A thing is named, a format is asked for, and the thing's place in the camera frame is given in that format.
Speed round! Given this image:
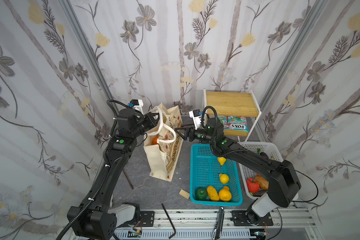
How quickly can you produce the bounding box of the round orange tomato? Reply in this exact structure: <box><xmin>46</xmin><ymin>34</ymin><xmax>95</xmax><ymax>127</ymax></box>
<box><xmin>152</xmin><ymin>136</ymin><xmax>159</xmax><ymax>145</ymax></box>

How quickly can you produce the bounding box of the cream canvas grocery bag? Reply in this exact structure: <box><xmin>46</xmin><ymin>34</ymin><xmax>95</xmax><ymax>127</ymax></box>
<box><xmin>144</xmin><ymin>104</ymin><xmax>184</xmax><ymax>182</ymax></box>

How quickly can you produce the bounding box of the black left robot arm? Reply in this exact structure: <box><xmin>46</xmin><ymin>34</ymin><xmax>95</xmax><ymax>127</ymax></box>
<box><xmin>57</xmin><ymin>104</ymin><xmax>163</xmax><ymax>240</ymax></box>

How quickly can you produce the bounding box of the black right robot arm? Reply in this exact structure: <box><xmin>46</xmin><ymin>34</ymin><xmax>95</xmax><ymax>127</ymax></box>
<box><xmin>175</xmin><ymin>106</ymin><xmax>301</xmax><ymax>226</ymax></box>

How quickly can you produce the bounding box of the Fox's candy bag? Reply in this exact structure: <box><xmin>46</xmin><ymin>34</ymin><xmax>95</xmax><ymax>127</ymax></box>
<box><xmin>218</xmin><ymin>116</ymin><xmax>249</xmax><ymax>132</ymax></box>

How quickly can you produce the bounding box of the white wooden two-tier shelf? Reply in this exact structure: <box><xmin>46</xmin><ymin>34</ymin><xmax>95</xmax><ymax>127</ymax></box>
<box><xmin>202</xmin><ymin>89</ymin><xmax>262</xmax><ymax>142</ymax></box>

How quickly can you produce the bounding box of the white plastic basket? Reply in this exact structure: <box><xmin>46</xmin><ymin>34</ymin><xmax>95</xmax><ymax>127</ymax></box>
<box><xmin>239</xmin><ymin>142</ymin><xmax>284</xmax><ymax>200</ymax></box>

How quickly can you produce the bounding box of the teal plastic basket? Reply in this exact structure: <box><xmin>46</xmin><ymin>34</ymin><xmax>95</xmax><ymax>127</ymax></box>
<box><xmin>190</xmin><ymin>144</ymin><xmax>243</xmax><ymax>207</ymax></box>

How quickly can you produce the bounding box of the purple eggplant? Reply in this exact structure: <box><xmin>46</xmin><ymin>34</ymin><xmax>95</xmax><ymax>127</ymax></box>
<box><xmin>260</xmin><ymin>152</ymin><xmax>269</xmax><ymax>159</ymax></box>

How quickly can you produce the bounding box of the small wooden block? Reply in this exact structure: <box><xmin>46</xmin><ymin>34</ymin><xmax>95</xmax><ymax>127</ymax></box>
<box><xmin>179</xmin><ymin>189</ymin><xmax>190</xmax><ymax>199</ymax></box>

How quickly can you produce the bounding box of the green bell pepper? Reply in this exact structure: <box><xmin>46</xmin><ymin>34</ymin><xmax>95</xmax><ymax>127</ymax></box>
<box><xmin>195</xmin><ymin>187</ymin><xmax>208</xmax><ymax>201</ymax></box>

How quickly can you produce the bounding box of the yellow corn cob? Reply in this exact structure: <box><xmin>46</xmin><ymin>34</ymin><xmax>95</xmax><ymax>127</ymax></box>
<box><xmin>207</xmin><ymin>186</ymin><xmax>220</xmax><ymax>202</ymax></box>

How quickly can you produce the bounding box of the black hex key on floor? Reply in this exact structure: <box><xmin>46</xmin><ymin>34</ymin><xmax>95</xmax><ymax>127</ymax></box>
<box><xmin>123</xmin><ymin>169</ymin><xmax>134</xmax><ymax>190</ymax></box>

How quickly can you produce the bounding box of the yellow gourd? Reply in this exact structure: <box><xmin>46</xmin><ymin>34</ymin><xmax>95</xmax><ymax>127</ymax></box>
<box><xmin>218</xmin><ymin>186</ymin><xmax>232</xmax><ymax>202</ymax></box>

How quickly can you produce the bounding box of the red tomato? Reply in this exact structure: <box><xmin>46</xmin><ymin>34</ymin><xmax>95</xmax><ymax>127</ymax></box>
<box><xmin>246</xmin><ymin>178</ymin><xmax>260</xmax><ymax>193</ymax></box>

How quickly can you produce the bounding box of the brown potato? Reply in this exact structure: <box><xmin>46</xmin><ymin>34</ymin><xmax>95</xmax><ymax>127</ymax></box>
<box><xmin>255</xmin><ymin>175</ymin><xmax>269</xmax><ymax>191</ymax></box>

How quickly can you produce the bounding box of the black metal cylinder tool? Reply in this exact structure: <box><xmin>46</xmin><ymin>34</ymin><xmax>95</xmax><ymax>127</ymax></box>
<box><xmin>212</xmin><ymin>207</ymin><xmax>225</xmax><ymax>240</ymax></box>

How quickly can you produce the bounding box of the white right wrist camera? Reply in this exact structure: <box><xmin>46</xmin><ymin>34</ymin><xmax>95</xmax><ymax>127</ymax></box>
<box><xmin>189</xmin><ymin>110</ymin><xmax>202</xmax><ymax>130</ymax></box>

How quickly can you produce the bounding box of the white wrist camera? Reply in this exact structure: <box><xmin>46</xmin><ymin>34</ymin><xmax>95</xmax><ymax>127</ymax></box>
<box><xmin>189</xmin><ymin>110</ymin><xmax>202</xmax><ymax>130</ymax></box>
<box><xmin>128</xmin><ymin>99</ymin><xmax>144</xmax><ymax>114</ymax></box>

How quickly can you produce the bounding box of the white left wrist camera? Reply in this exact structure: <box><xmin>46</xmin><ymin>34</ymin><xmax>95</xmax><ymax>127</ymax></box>
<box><xmin>128</xmin><ymin>99</ymin><xmax>144</xmax><ymax>114</ymax></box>

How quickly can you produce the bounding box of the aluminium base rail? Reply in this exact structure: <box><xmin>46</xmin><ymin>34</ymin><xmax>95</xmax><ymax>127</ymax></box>
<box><xmin>111</xmin><ymin>208</ymin><xmax>323</xmax><ymax>240</ymax></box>

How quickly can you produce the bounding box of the black hex key on rail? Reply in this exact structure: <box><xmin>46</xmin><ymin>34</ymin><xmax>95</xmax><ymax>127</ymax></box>
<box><xmin>161</xmin><ymin>203</ymin><xmax>177</xmax><ymax>240</ymax></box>

